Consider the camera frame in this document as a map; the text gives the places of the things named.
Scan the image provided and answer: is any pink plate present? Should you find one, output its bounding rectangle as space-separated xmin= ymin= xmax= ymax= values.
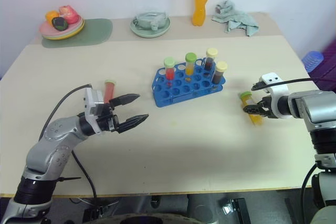
xmin=39 ymin=18 xmax=84 ymax=37

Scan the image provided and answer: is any brown tube pale-yellow cap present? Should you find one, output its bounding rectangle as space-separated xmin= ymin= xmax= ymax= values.
xmin=212 ymin=61 xmax=228 ymax=84

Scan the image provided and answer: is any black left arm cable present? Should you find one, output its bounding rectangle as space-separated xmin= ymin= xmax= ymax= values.
xmin=38 ymin=84 xmax=98 ymax=199

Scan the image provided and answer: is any green placemat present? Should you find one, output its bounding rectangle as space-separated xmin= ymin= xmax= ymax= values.
xmin=41 ymin=18 xmax=114 ymax=49

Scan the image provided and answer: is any orange fruit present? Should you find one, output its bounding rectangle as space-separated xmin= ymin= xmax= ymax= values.
xmin=45 ymin=10 xmax=61 ymax=23

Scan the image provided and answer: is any blue ribbed plastic container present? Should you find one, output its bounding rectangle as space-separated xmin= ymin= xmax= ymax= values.
xmin=301 ymin=50 xmax=324 ymax=72

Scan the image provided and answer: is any crumpled grey-green cloth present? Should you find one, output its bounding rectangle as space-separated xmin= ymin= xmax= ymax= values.
xmin=211 ymin=0 xmax=260 ymax=38

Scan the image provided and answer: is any pale green plate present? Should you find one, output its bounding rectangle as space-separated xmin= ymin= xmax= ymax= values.
xmin=130 ymin=15 xmax=172 ymax=39

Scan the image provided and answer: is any grey-green folded pouch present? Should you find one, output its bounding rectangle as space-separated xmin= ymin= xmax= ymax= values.
xmin=132 ymin=12 xmax=169 ymax=31

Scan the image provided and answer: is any dark green avocado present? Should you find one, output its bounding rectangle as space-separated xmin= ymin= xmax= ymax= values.
xmin=51 ymin=16 xmax=69 ymax=31

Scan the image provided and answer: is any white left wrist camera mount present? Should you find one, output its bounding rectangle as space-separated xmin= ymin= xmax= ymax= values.
xmin=83 ymin=87 xmax=106 ymax=134

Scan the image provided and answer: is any black cable tie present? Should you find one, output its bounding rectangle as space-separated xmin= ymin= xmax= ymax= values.
xmin=58 ymin=176 xmax=82 ymax=183

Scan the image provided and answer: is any red test tube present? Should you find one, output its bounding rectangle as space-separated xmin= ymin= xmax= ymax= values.
xmin=103 ymin=79 xmax=118 ymax=104

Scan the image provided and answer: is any pink red peach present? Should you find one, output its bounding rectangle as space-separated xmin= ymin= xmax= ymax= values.
xmin=58 ymin=4 xmax=80 ymax=25

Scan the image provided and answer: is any yellow test tube green cap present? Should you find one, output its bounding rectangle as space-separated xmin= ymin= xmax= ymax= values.
xmin=238 ymin=91 xmax=264 ymax=126

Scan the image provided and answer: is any blue test tube rack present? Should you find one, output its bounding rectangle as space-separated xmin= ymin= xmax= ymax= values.
xmin=151 ymin=57 xmax=226 ymax=108

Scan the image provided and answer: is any grey cylinder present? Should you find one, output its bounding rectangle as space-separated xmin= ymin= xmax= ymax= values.
xmin=186 ymin=194 xmax=220 ymax=224

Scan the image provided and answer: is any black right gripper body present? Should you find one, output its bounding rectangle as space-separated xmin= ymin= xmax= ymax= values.
xmin=258 ymin=95 xmax=275 ymax=118

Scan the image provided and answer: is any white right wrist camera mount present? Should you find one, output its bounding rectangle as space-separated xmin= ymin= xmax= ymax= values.
xmin=259 ymin=72 xmax=290 ymax=119

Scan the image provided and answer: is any red tube light-green cap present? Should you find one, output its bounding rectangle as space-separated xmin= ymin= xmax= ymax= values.
xmin=163 ymin=57 xmax=175 ymax=90

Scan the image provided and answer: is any purple object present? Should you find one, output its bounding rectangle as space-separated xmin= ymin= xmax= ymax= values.
xmin=314 ymin=40 xmax=336 ymax=91

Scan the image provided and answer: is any dark tube pale-yellow cap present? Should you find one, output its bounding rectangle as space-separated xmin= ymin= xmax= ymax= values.
xmin=205 ymin=48 xmax=219 ymax=74

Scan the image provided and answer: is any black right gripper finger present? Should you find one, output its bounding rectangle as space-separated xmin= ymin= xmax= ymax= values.
xmin=242 ymin=104 xmax=265 ymax=117
xmin=250 ymin=81 xmax=271 ymax=92

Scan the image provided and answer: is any yellow plate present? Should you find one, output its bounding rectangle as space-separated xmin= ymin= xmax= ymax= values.
xmin=43 ymin=20 xmax=86 ymax=41

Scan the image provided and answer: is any metal caster wheel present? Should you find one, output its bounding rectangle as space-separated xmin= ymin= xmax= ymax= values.
xmin=222 ymin=197 xmax=249 ymax=216

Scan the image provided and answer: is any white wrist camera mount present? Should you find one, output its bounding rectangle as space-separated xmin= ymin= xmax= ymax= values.
xmin=83 ymin=87 xmax=106 ymax=134
xmin=259 ymin=72 xmax=290 ymax=119

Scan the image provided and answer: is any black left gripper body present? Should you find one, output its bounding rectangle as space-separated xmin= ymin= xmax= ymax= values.
xmin=96 ymin=102 xmax=121 ymax=133

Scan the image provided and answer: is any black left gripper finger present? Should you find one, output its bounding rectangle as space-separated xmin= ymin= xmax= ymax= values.
xmin=109 ymin=93 xmax=141 ymax=108
xmin=117 ymin=113 xmax=150 ymax=134

